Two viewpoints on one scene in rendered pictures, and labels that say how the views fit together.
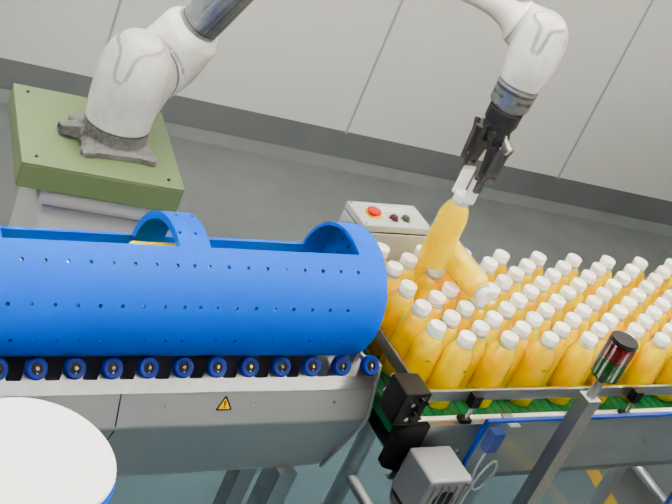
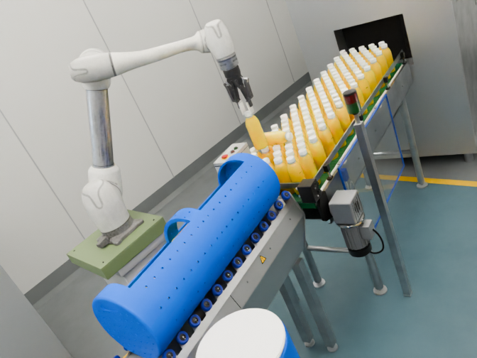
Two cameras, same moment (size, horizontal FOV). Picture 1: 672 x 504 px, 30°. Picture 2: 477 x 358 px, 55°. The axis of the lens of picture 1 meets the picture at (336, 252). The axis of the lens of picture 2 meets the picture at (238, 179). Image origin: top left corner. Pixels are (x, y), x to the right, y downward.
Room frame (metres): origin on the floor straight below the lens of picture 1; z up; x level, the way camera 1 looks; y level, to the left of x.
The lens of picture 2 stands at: (0.49, 0.29, 2.00)
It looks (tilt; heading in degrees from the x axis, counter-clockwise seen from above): 25 degrees down; 351
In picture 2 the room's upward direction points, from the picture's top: 24 degrees counter-clockwise
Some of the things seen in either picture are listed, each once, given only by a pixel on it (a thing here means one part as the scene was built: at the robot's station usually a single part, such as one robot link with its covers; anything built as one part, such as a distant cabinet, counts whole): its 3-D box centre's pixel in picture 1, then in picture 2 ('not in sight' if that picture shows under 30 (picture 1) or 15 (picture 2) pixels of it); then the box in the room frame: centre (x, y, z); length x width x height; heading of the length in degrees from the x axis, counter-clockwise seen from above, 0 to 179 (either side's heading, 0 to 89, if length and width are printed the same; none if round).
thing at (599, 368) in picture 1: (609, 366); (353, 106); (2.32, -0.63, 1.18); 0.06 x 0.06 x 0.05
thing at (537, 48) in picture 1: (536, 49); (218, 38); (2.54, -0.21, 1.68); 0.13 x 0.11 x 0.16; 175
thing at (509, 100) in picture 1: (513, 95); (228, 61); (2.52, -0.21, 1.57); 0.09 x 0.09 x 0.06
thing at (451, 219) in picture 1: (445, 231); (255, 131); (2.52, -0.21, 1.22); 0.07 x 0.07 x 0.19
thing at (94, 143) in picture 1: (106, 130); (114, 229); (2.54, 0.60, 1.09); 0.22 x 0.18 x 0.06; 123
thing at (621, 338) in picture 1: (607, 368); (353, 107); (2.32, -0.63, 1.18); 0.06 x 0.06 x 0.16
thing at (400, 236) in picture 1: (382, 230); (233, 160); (2.72, -0.08, 1.05); 0.20 x 0.10 x 0.10; 128
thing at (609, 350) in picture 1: (619, 350); (351, 97); (2.32, -0.63, 1.23); 0.06 x 0.06 x 0.04
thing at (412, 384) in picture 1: (403, 399); (309, 192); (2.24, -0.26, 0.95); 0.10 x 0.07 x 0.10; 38
